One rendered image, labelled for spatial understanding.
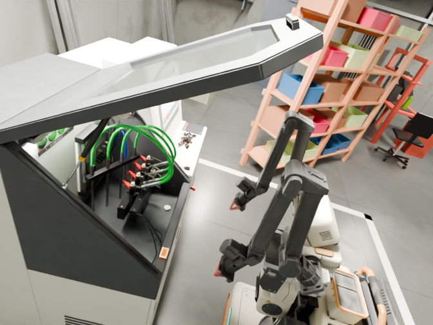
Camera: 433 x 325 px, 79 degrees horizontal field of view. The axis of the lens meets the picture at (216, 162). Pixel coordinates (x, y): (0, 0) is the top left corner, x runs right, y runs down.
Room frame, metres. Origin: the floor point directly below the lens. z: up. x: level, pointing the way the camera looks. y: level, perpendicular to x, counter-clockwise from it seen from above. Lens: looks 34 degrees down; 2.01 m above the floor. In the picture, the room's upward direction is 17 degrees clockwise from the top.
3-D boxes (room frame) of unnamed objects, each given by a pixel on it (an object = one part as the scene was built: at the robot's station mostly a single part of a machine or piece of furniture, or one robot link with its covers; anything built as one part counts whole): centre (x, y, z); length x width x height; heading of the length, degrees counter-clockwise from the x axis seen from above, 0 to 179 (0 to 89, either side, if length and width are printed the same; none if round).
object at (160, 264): (0.96, 0.12, 0.87); 0.62 x 0.04 x 0.16; 3
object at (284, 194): (0.68, -0.24, 1.40); 0.11 x 0.06 x 0.43; 177
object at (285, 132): (1.11, -0.26, 1.40); 0.11 x 0.06 x 0.43; 178
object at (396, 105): (6.15, -3.61, 0.88); 1.38 x 1.22 x 1.77; 177
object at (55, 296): (0.94, 0.39, 0.39); 0.70 x 0.58 x 0.79; 3
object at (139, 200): (1.06, 0.37, 0.91); 0.34 x 0.10 x 0.15; 3
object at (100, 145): (1.17, 0.64, 1.20); 0.13 x 0.03 x 0.31; 3
